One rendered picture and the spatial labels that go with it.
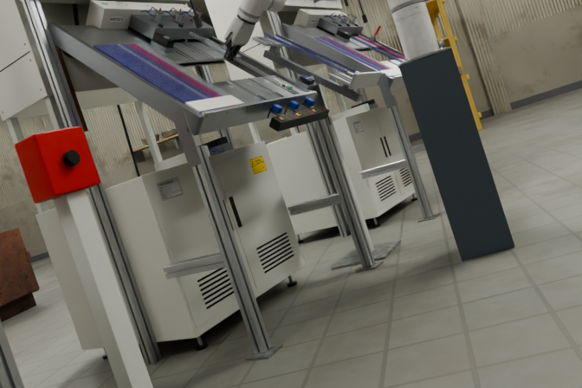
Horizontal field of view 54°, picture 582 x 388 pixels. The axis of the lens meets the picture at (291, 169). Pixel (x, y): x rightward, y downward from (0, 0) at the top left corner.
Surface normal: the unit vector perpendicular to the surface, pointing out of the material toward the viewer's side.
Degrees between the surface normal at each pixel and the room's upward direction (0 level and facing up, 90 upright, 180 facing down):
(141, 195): 90
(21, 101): 90
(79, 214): 90
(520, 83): 90
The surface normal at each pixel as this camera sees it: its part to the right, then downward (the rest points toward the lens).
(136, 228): -0.54, 0.21
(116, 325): 0.79, -0.24
